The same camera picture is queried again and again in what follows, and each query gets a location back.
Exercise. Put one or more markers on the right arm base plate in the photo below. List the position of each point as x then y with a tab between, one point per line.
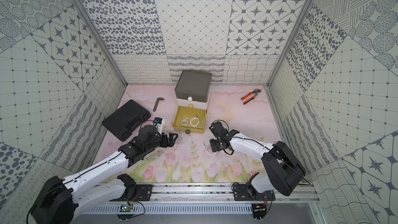
246	192

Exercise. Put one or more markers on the orange handled pliers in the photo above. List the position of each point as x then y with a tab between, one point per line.
250	96

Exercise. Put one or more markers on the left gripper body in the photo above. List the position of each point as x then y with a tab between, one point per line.
163	140

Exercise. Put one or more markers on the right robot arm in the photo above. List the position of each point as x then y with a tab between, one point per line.
283	169

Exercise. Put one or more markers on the aluminium mounting rail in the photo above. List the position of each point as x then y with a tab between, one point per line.
216	193

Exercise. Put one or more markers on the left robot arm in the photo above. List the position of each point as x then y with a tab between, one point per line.
61	200

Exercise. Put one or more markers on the drawer cabinet frame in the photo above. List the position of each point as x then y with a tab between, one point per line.
195	82

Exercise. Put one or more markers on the dark hex key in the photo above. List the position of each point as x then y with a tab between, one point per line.
157	103

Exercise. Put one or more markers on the black plastic tool case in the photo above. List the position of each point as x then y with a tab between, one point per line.
126	119

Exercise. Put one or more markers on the yellow bottom drawer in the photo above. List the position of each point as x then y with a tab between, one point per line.
184	112

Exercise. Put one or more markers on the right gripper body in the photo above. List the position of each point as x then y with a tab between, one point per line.
215	145

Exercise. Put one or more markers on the white drawer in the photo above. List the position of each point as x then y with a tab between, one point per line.
192	104

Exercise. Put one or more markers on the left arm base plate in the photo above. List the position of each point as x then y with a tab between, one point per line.
134	191

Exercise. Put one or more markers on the white earphones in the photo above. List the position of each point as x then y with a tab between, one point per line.
208	149
185	122
195	122

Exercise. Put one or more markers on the slotted cable duct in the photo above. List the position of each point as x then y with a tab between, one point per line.
169	208

